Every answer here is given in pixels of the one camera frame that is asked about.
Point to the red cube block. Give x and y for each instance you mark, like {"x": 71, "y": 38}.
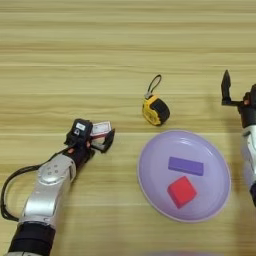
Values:
{"x": 181, "y": 192}

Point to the small white card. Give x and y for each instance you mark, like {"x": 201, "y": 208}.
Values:
{"x": 101, "y": 129}

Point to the lilac round plate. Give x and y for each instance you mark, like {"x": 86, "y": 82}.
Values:
{"x": 156, "y": 186}

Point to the yellow black tape measure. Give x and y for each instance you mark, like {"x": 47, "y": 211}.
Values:
{"x": 156, "y": 111}

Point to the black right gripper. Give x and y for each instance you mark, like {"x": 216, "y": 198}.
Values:
{"x": 248, "y": 116}

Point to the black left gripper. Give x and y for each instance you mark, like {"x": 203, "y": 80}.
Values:
{"x": 81, "y": 155}

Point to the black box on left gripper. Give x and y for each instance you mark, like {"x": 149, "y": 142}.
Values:
{"x": 78, "y": 133}

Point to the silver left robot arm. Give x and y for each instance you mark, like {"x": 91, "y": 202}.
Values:
{"x": 46, "y": 196}

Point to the purple rectangular block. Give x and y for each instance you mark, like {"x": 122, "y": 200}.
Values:
{"x": 185, "y": 165}

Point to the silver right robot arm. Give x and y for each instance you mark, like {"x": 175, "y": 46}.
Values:
{"x": 250, "y": 150}

